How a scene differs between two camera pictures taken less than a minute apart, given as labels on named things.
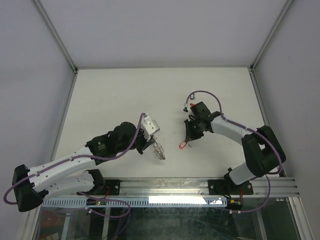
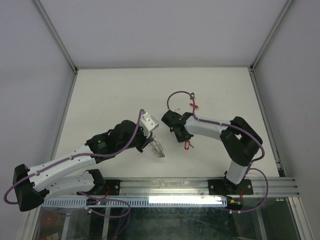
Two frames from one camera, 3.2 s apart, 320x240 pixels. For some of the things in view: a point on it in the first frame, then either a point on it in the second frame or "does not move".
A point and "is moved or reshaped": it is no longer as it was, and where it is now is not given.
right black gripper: [190, 136] to [181, 139]
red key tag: [181, 145] is moved or reshaped
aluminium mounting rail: [278, 187] does not move
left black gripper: [145, 143] does not move
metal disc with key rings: [158, 148] does not move
